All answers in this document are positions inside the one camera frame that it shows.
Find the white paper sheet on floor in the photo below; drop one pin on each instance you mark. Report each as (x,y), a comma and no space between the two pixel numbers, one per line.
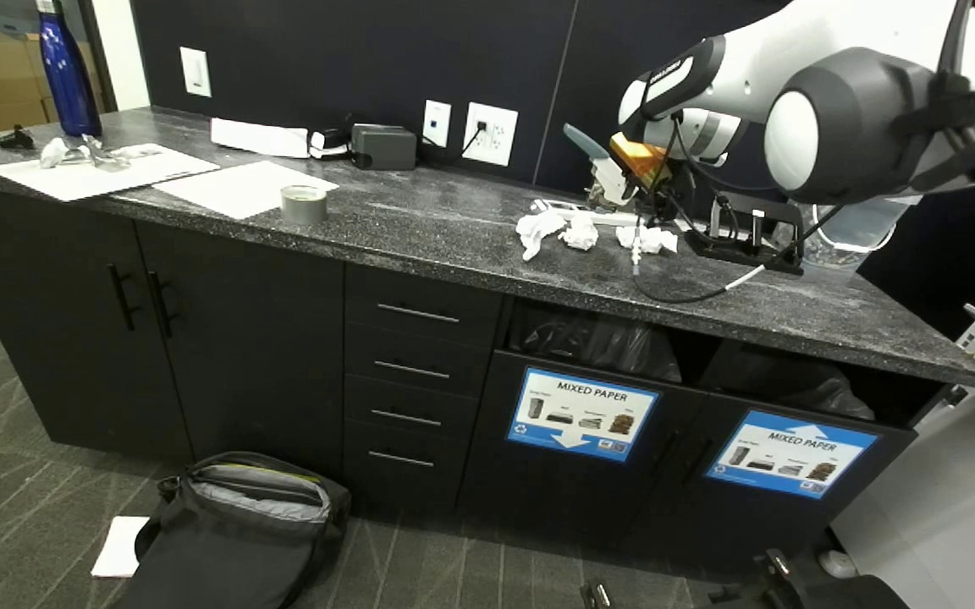
(117,555)

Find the black power adapter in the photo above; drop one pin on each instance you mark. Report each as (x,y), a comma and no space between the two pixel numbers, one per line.
(383,147)

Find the white paper sheet right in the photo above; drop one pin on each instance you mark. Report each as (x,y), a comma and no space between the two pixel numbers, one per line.
(242,192)

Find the blue water bottle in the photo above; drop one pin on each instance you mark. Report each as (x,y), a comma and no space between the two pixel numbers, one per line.
(67,72)

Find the black hole punch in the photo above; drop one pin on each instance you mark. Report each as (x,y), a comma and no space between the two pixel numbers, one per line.
(748,232)

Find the black cabinet drawer unit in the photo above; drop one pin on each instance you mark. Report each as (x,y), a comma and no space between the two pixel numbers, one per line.
(413,367)

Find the white paper sheet left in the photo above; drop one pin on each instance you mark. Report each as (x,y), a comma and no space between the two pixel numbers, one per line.
(117,172)

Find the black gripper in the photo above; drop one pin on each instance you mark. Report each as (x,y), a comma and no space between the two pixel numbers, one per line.
(655,203)

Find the right mixed paper bin label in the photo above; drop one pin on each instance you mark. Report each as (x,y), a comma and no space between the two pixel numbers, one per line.
(790,455)

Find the mixed paper bin label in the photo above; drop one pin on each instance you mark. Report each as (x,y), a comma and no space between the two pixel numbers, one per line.
(790,455)
(581,416)

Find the left mixed paper bin label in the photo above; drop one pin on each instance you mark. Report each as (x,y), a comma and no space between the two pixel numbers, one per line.
(581,416)

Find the white wall outlet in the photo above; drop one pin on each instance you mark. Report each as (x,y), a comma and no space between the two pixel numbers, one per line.
(488,135)

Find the grey tape roll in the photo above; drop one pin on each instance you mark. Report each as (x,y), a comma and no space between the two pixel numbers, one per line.
(299,198)

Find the dark grey backpack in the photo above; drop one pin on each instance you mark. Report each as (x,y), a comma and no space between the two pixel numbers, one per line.
(239,534)

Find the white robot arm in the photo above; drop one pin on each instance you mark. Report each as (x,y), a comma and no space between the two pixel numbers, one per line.
(854,100)

